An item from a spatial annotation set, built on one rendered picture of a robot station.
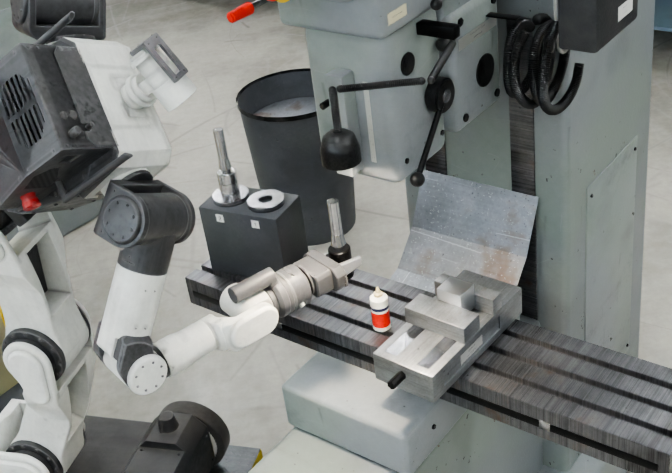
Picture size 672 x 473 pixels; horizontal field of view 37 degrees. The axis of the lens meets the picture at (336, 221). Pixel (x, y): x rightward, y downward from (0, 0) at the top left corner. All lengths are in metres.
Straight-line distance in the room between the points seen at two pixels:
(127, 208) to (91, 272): 2.71
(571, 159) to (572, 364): 0.48
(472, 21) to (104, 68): 0.72
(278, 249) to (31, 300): 0.60
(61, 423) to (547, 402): 1.06
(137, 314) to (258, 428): 1.67
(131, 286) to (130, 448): 0.89
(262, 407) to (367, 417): 1.36
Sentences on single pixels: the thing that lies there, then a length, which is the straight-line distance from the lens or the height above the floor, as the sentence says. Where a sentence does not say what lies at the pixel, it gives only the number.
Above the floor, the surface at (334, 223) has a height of 1.23.
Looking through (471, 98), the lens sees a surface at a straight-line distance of 2.09.
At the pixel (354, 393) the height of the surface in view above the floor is 0.82.
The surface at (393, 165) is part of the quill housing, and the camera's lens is 1.94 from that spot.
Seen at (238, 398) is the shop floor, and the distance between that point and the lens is 3.56.
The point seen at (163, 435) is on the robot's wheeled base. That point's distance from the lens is 2.56.
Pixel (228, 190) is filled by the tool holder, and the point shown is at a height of 1.13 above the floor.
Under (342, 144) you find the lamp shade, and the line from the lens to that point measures 1.76.
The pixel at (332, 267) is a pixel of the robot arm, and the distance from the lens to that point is 2.03.
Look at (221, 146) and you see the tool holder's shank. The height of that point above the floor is 1.24.
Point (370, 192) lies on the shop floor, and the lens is 4.60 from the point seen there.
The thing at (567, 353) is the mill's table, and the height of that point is 0.89.
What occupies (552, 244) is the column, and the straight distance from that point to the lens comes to 2.45.
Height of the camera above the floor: 2.28
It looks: 31 degrees down
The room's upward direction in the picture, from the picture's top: 8 degrees counter-clockwise
